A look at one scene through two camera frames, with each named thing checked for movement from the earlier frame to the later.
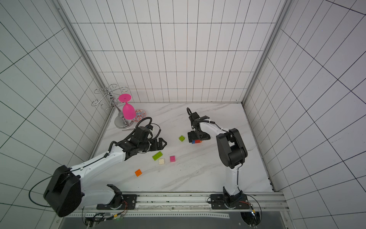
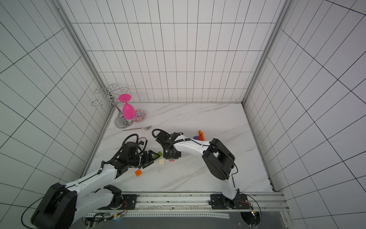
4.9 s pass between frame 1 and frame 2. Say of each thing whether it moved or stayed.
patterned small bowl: stayed
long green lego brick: stayed
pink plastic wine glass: stayed
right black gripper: moved
